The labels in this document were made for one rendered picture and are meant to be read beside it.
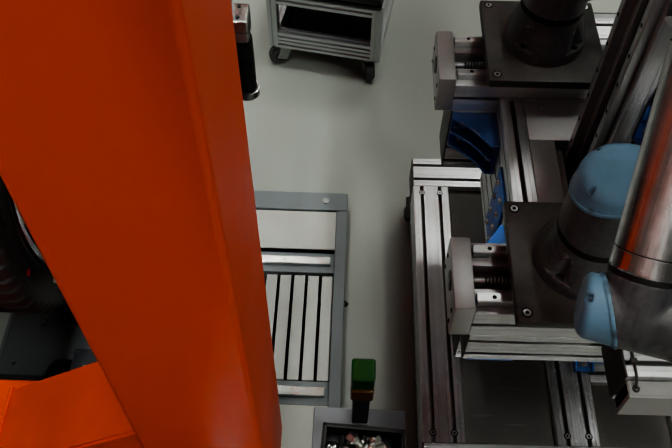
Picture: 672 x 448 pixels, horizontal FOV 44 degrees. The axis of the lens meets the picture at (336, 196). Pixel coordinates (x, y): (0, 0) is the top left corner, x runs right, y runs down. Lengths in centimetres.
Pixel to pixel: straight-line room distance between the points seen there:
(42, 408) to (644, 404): 91
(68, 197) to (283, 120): 193
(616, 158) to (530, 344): 40
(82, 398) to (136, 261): 57
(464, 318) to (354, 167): 116
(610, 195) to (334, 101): 157
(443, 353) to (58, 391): 89
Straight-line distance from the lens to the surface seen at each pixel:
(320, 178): 241
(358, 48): 257
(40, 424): 133
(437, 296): 195
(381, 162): 245
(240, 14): 146
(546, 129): 162
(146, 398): 99
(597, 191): 115
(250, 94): 158
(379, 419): 157
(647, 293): 92
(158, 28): 50
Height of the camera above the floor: 192
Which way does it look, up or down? 54 degrees down
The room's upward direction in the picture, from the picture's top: 1 degrees clockwise
